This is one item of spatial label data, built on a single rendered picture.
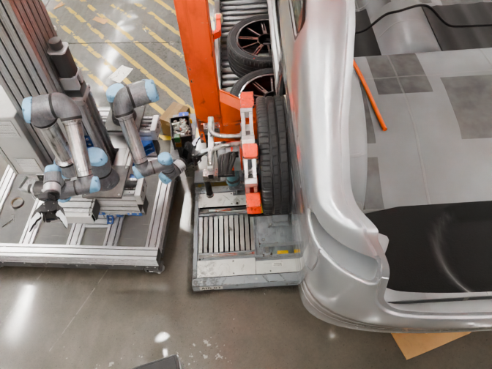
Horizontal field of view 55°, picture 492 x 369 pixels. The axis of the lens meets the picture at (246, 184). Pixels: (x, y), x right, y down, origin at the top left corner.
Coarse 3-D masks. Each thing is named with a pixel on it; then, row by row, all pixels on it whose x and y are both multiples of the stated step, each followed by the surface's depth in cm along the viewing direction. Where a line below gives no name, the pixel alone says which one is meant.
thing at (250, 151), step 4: (244, 144) 232; (248, 144) 232; (252, 144) 232; (256, 144) 232; (244, 148) 232; (248, 148) 232; (252, 148) 232; (256, 148) 232; (244, 152) 232; (248, 152) 232; (252, 152) 232; (256, 152) 232; (244, 156) 232; (248, 156) 232; (252, 156) 232; (256, 156) 232
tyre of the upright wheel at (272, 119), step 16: (256, 112) 251; (272, 112) 242; (272, 128) 237; (288, 128) 237; (272, 144) 235; (288, 144) 235; (272, 160) 235; (288, 160) 236; (272, 176) 238; (288, 176) 238; (272, 192) 242; (288, 192) 243; (272, 208) 253; (288, 208) 254
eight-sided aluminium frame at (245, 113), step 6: (240, 108) 256; (246, 108) 253; (252, 108) 254; (240, 114) 252; (246, 114) 252; (252, 114) 250; (252, 120) 248; (252, 126) 245; (252, 132) 243; (246, 138) 240; (252, 138) 240; (246, 162) 241; (252, 162) 241; (246, 168) 242; (252, 168) 292; (246, 174) 242; (252, 174) 293; (246, 180) 243; (252, 180) 243; (246, 186) 244; (252, 186) 245; (246, 192) 248
